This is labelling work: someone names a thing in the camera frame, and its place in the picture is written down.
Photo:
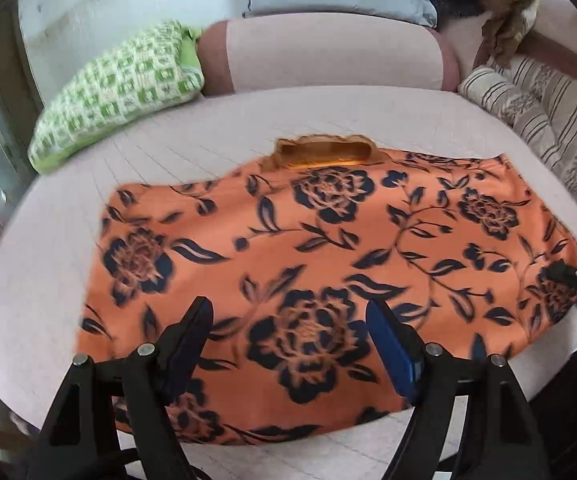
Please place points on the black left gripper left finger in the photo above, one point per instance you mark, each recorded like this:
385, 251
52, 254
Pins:
180, 347

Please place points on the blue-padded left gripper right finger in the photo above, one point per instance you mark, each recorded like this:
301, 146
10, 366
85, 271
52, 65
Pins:
400, 348

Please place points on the orange black floral garment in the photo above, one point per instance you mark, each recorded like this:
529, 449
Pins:
290, 257

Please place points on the beige quilted mattress cover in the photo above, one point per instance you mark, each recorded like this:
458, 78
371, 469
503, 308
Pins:
46, 249

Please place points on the green white patterned pillow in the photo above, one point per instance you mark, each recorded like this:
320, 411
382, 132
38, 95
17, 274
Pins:
147, 73

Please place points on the wooden framed window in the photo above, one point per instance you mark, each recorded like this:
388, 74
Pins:
20, 107

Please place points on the pink bolster cushion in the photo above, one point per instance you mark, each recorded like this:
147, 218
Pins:
323, 49

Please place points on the brown crumpled cloth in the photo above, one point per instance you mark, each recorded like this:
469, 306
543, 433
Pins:
508, 24

